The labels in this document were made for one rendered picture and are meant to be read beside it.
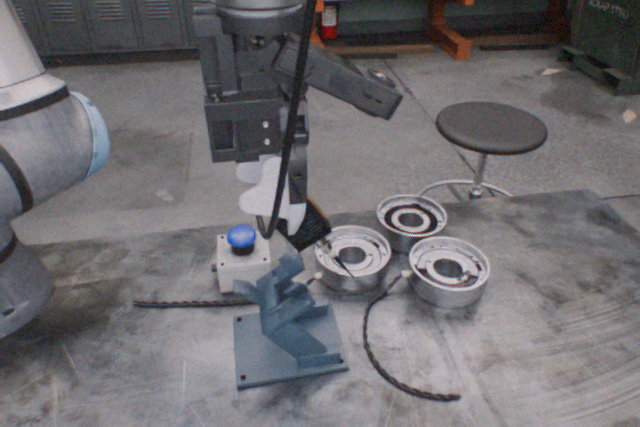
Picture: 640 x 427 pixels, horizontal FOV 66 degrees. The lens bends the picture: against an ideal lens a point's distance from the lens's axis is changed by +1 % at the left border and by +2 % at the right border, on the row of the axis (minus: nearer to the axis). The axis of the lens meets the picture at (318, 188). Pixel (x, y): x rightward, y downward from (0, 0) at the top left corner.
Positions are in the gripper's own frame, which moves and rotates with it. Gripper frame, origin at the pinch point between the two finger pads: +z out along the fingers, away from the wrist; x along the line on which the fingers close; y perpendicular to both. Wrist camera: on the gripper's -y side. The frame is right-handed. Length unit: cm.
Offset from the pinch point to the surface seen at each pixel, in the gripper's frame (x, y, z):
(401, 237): -12.7, -16.9, 16.4
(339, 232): -15.7, -8.3, 16.5
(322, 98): -251, -52, 100
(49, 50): -337, 130, 86
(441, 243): -10.8, -22.2, 16.7
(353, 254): -12.7, -9.8, 18.4
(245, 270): -9.8, 5.8, 16.1
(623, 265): -5, -48, 20
